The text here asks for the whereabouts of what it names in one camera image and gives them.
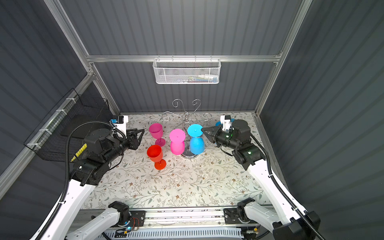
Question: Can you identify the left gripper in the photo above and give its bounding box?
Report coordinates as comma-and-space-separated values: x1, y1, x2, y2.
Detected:
103, 126, 143, 167

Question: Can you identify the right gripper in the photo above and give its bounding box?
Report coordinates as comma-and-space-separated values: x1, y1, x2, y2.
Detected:
201, 124, 239, 151

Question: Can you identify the pink wine glass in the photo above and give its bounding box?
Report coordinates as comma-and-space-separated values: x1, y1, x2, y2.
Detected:
170, 129, 186, 156
149, 123, 166, 147

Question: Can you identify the red wine glass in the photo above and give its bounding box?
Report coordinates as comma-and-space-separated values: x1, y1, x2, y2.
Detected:
147, 145, 167, 170

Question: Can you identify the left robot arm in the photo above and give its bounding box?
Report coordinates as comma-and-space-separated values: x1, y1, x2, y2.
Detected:
32, 121, 145, 240

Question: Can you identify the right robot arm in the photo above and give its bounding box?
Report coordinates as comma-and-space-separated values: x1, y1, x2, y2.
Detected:
202, 120, 324, 240

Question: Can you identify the chrome wine glass rack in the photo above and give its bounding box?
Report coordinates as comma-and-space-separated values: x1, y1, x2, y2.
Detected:
161, 99, 212, 159

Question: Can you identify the yellow black item in basket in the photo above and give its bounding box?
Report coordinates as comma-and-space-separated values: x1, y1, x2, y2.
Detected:
71, 144, 88, 163

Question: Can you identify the black pad in basket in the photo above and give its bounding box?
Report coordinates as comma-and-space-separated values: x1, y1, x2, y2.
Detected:
60, 115, 104, 139

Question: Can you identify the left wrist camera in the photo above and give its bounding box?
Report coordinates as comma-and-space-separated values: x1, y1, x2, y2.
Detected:
110, 115, 129, 135

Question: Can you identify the white wire mesh basket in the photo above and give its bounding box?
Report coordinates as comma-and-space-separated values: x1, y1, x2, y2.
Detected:
153, 60, 222, 85

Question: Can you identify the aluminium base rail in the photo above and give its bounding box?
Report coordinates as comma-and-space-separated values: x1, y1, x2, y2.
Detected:
55, 206, 280, 240

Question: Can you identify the black wire basket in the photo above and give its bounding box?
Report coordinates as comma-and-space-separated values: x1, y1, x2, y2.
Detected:
24, 90, 112, 162

